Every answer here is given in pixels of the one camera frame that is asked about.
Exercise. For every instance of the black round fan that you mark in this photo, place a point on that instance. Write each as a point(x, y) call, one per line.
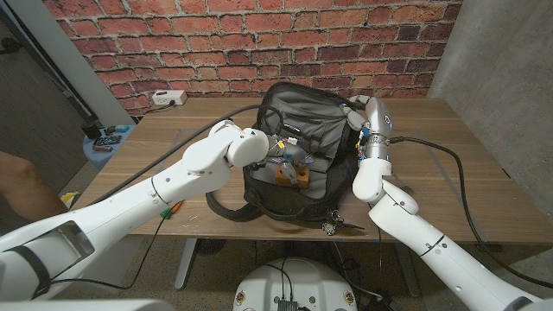
point(211, 247)

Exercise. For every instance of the small black box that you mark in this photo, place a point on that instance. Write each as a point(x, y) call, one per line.
point(91, 129)

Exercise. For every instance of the black phone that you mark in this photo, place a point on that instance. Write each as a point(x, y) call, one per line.
point(107, 140)

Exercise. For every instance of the black backpack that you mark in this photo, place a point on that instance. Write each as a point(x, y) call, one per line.
point(281, 203)

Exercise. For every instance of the red brick print backdrop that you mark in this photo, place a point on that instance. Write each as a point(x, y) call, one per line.
point(259, 43)

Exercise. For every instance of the white power strip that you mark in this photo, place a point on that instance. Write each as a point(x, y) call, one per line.
point(168, 97)

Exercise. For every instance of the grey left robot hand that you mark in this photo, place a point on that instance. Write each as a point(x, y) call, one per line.
point(296, 153)

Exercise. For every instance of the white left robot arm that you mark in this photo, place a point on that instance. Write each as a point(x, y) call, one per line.
point(129, 211)

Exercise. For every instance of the wooden block with holes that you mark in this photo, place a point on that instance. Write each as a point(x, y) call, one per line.
point(302, 177)

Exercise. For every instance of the teal small item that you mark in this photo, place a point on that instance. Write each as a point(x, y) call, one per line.
point(122, 128)

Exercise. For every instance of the yellow object on floor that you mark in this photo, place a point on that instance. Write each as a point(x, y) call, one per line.
point(69, 198)

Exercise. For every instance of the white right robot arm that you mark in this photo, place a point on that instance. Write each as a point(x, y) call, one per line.
point(432, 250)

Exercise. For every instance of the person's bare leg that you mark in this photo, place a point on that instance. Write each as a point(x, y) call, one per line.
point(23, 190)

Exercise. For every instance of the orange toy carrot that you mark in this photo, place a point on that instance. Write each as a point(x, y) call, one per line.
point(166, 212)

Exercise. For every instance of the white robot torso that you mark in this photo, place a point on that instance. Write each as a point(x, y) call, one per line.
point(302, 281)

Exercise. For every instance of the white table leg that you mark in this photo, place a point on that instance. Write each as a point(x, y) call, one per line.
point(186, 263)
point(412, 283)

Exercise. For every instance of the round blue stool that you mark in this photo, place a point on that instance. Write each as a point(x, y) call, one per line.
point(97, 157)

